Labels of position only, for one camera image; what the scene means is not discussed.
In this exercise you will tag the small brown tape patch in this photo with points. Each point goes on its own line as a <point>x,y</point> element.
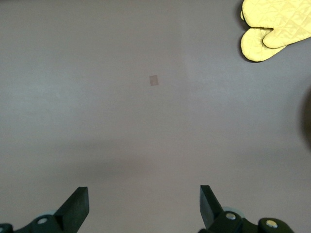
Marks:
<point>153,80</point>

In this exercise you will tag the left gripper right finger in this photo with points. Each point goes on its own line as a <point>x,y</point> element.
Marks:
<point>211,213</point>

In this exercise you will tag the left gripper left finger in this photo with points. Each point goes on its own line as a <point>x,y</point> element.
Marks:
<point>70,216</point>

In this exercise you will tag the round wooden plate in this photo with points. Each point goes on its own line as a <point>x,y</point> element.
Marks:
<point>308,116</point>

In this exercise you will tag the yellow quilted oven mitt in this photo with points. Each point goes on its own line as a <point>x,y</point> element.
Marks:
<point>255,46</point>
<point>279,14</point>

